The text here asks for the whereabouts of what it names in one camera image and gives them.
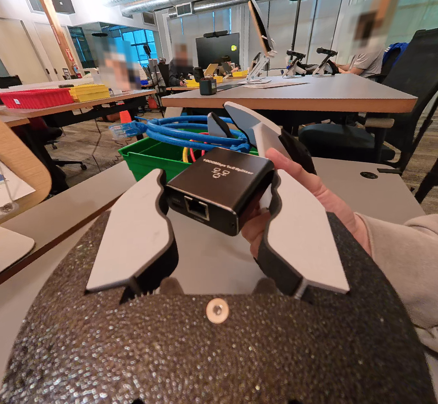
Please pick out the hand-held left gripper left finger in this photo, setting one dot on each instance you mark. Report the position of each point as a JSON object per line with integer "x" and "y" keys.
{"x": 133, "y": 239}

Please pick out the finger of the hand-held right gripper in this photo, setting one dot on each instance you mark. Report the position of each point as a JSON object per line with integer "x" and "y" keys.
{"x": 217, "y": 126}
{"x": 253, "y": 123}

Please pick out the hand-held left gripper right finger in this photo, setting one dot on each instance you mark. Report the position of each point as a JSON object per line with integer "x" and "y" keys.
{"x": 308, "y": 239}

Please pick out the black ethernet splitter box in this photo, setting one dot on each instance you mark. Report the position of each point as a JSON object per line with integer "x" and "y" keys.
{"x": 222, "y": 184}

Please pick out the green plastic bin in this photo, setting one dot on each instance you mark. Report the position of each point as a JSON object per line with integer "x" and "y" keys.
{"x": 147, "y": 160}

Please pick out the person's right hand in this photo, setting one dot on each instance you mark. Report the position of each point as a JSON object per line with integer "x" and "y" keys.
{"x": 308, "y": 184}

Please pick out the black cube device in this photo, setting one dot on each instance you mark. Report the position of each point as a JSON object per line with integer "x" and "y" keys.
{"x": 208, "y": 87}

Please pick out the black desk grommet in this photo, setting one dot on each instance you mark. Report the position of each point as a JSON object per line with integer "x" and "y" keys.
{"x": 369, "y": 175}

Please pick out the wood-edged office table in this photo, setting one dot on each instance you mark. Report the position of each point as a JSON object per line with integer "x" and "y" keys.
{"x": 102, "y": 102}
{"x": 342, "y": 92}

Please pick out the black display screen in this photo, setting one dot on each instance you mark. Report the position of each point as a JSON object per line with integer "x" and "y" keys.
{"x": 212, "y": 51}

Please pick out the black device on white stand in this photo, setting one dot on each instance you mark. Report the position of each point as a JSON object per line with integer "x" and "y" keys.
{"x": 294, "y": 55}
{"x": 325, "y": 51}

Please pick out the wooden instruction board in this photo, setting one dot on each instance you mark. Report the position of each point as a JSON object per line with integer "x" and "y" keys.
{"x": 34, "y": 171}
{"x": 262, "y": 32}

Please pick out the orange traffic cone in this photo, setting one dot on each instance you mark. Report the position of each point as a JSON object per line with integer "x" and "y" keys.
{"x": 125, "y": 118}

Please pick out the printed instruction sheet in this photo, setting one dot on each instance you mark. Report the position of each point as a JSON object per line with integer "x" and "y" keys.
{"x": 13, "y": 188}

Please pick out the yellow parts tray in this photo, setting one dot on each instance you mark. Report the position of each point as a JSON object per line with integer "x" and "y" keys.
{"x": 89, "y": 93}

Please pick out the black office chair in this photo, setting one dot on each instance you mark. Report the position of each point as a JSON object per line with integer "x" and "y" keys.
{"x": 410, "y": 78}
{"x": 34, "y": 136}

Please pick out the blue jacket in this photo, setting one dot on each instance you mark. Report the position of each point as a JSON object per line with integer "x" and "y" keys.
{"x": 397, "y": 54}

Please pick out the red parts tray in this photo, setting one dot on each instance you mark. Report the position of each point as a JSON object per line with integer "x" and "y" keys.
{"x": 34, "y": 98}

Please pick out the black wall speaker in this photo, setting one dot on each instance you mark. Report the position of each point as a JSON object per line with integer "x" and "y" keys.
{"x": 63, "y": 4}

